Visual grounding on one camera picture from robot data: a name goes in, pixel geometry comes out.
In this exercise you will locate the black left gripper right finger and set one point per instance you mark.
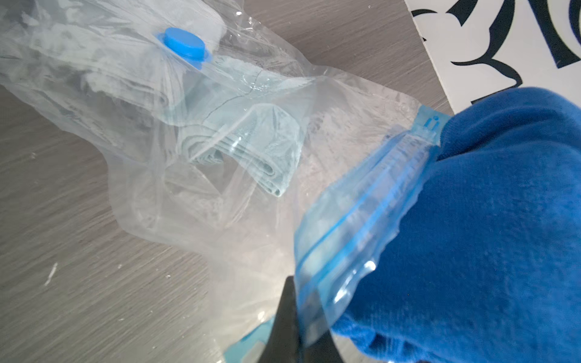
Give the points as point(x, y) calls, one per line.
point(323, 350)

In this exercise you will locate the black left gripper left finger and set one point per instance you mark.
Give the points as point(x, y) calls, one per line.
point(284, 341)

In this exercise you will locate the clear plastic vacuum bag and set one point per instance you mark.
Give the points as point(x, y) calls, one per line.
point(363, 163)

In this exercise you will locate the dark blue towel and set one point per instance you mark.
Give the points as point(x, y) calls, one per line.
point(486, 265)

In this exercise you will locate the light teal towel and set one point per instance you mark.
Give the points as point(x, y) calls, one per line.
point(260, 122)

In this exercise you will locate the grey towel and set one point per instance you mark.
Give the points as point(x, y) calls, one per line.
point(152, 63)

